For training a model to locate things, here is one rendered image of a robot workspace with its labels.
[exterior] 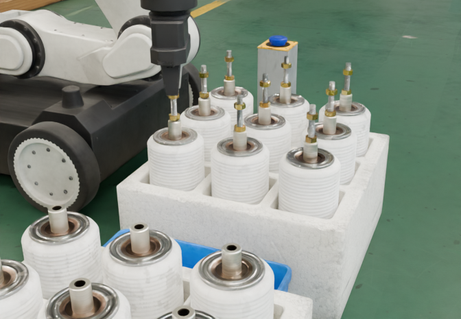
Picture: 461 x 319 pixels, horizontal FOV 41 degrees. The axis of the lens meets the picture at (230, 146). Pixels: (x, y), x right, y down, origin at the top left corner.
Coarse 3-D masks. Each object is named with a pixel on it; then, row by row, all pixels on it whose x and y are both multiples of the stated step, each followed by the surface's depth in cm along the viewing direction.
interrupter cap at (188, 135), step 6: (156, 132) 106; (162, 132) 106; (168, 132) 106; (186, 132) 106; (192, 132) 106; (156, 138) 104; (162, 138) 104; (168, 138) 104; (180, 138) 104; (186, 138) 104; (192, 138) 103; (162, 144) 102; (168, 144) 101; (174, 144) 101; (180, 144) 101; (186, 144) 102
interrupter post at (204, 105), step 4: (200, 100) 113; (204, 100) 113; (208, 100) 113; (200, 104) 113; (204, 104) 113; (208, 104) 113; (200, 108) 113; (204, 108) 113; (208, 108) 113; (200, 112) 114; (204, 112) 113; (208, 112) 114
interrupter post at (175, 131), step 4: (168, 120) 104; (180, 120) 104; (168, 124) 103; (172, 124) 103; (176, 124) 103; (180, 124) 103; (168, 128) 104; (172, 128) 103; (176, 128) 103; (180, 128) 104; (172, 132) 103; (176, 132) 103; (180, 132) 104; (172, 136) 104; (176, 136) 104; (180, 136) 104
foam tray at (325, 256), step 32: (384, 160) 121; (128, 192) 103; (160, 192) 102; (192, 192) 102; (352, 192) 101; (128, 224) 106; (160, 224) 103; (192, 224) 101; (224, 224) 98; (256, 224) 96; (288, 224) 93; (320, 224) 92; (352, 224) 96; (288, 256) 96; (320, 256) 93; (352, 256) 101; (288, 288) 98; (320, 288) 96
